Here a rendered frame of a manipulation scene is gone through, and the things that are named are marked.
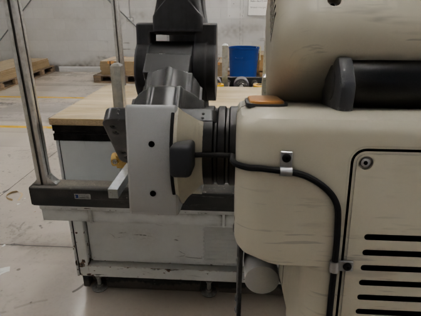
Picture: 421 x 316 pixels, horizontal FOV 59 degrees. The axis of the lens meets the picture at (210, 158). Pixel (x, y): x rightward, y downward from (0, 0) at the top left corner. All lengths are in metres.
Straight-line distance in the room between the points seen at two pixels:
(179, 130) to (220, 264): 1.54
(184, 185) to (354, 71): 0.19
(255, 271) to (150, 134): 0.23
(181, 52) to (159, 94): 0.09
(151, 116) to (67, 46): 8.85
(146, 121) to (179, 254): 1.51
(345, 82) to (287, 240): 0.13
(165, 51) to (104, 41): 8.40
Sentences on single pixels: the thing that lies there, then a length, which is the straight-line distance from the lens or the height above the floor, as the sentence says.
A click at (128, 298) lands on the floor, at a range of 1.99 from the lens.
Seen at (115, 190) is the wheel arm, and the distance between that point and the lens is 1.14.
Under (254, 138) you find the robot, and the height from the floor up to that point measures 1.22.
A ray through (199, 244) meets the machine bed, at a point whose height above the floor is 0.29.
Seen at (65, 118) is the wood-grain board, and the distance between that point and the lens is 1.64.
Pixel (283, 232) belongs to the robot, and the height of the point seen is 1.14.
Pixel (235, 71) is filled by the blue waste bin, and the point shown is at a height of 0.31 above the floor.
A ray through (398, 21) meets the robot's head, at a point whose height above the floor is 1.30.
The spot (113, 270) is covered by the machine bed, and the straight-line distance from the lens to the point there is 1.94.
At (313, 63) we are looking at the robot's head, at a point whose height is 1.27.
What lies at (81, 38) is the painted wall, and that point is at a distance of 9.05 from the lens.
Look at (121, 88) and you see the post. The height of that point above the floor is 1.07.
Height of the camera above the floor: 1.31
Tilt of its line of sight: 22 degrees down
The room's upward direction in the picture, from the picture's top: straight up
